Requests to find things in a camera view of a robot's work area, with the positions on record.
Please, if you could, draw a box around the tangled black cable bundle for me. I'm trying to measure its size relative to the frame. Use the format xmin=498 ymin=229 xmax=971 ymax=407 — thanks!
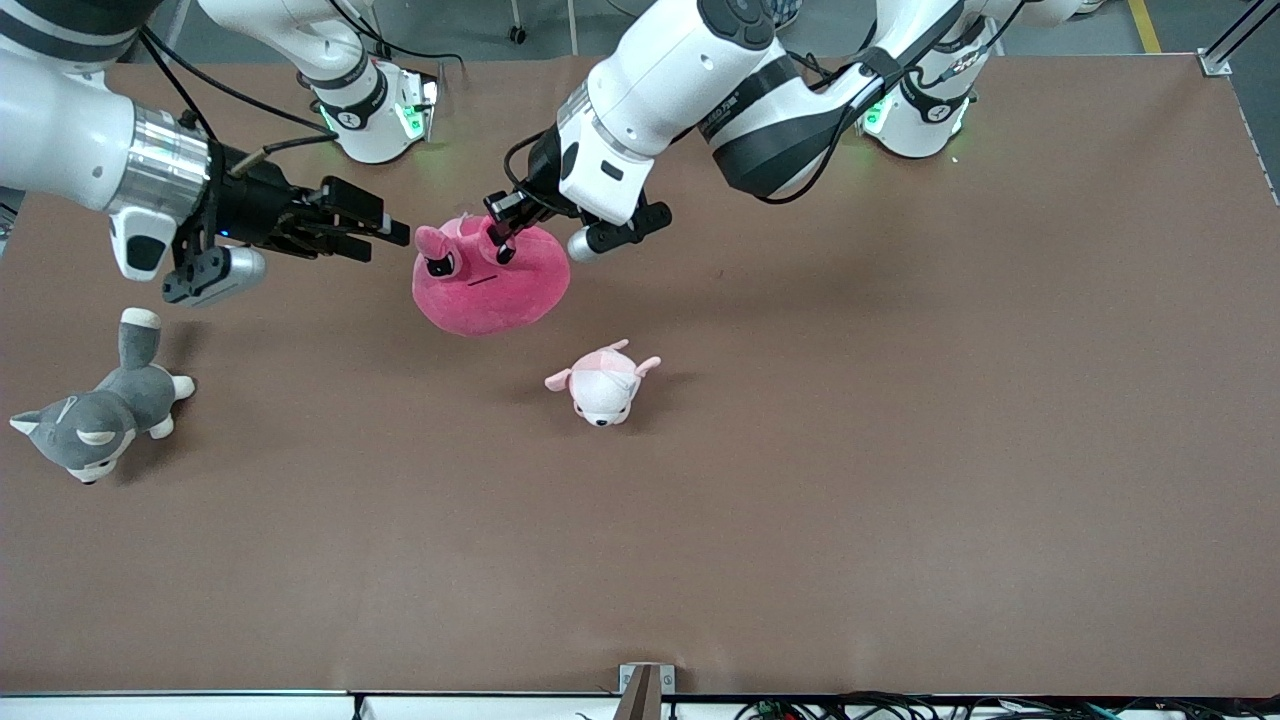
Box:
xmin=735 ymin=690 xmax=1280 ymax=720

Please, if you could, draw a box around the brown table cover sheet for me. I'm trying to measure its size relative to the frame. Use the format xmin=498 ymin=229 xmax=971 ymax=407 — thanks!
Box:
xmin=0 ymin=52 xmax=1280 ymax=698

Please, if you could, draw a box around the black left arm base cable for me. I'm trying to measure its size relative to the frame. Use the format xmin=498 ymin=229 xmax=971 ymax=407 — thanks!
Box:
xmin=785 ymin=48 xmax=861 ymax=93

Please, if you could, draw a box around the round pink plush toy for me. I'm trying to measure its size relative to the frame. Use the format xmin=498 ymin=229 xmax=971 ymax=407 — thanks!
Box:
xmin=412 ymin=213 xmax=572 ymax=338

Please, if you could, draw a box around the white pink plush puppy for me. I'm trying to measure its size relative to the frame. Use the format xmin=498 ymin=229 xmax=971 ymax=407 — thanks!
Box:
xmin=544 ymin=339 xmax=662 ymax=428

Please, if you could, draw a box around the grey white plush husky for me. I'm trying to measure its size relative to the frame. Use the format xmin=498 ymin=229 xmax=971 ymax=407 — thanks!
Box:
xmin=9 ymin=307 xmax=197 ymax=486

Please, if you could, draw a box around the metal bracket with post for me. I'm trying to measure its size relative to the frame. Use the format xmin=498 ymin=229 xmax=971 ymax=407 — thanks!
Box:
xmin=619 ymin=663 xmax=676 ymax=720

